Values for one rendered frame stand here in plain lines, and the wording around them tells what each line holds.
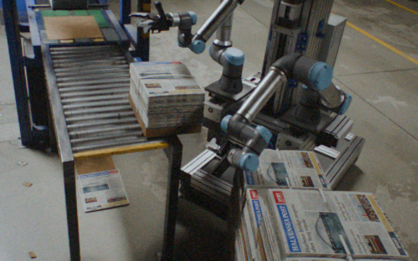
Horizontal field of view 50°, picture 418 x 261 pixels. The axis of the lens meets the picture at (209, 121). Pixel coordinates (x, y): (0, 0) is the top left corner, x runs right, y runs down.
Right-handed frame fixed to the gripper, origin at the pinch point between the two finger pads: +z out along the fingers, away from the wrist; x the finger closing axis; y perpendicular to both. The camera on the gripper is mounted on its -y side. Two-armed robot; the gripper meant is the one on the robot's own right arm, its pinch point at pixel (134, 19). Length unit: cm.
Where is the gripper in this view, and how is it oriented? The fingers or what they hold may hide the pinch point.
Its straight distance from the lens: 236.4
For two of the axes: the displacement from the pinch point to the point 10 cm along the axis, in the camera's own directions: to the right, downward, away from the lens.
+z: -8.6, 1.9, -4.7
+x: -4.8, -6.0, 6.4
